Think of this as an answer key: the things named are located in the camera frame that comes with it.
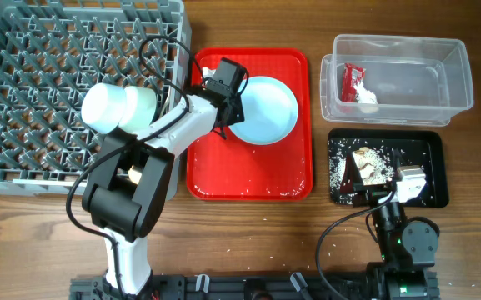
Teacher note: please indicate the large light blue plate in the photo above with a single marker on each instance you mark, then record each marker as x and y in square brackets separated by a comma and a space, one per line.
[270, 112]

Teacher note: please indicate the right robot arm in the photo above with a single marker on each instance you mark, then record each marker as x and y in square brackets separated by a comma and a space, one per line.
[407, 244]

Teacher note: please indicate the light blue bowl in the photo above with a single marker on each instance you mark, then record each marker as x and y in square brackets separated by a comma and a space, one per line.
[103, 107]

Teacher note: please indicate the black waste tray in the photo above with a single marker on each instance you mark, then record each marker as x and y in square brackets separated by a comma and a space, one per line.
[417, 148]

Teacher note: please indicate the white napkin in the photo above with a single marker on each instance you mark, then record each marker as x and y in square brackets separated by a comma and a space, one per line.
[367, 100]

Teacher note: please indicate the food scraps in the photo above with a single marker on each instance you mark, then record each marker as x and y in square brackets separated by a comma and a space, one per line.
[373, 164]

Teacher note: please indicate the clear plastic bin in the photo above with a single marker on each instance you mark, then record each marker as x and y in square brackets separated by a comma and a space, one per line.
[417, 81]

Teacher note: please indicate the red plastic tray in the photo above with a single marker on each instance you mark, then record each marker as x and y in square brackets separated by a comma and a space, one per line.
[230, 169]

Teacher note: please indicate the grey dishwasher rack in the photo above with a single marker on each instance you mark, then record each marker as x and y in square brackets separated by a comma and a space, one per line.
[51, 53]

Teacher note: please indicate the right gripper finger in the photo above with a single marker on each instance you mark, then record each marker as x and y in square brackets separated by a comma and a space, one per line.
[398, 162]
[352, 181]

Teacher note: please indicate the white plastic fork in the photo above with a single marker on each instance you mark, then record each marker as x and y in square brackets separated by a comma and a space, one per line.
[165, 106]

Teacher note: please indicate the red ketchup packet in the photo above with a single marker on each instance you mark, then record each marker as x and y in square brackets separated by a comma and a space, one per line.
[352, 76]

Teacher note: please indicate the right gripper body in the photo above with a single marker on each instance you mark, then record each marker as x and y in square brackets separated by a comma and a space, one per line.
[370, 194]

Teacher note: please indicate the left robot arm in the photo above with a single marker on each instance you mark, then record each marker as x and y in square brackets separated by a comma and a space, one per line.
[126, 192]

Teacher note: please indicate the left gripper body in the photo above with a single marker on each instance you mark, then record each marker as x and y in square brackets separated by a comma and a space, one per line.
[237, 112]

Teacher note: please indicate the yellow plastic cup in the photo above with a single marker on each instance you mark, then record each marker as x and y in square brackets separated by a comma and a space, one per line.
[134, 174]

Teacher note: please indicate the green bowl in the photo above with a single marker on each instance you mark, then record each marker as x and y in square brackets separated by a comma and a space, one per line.
[140, 108]

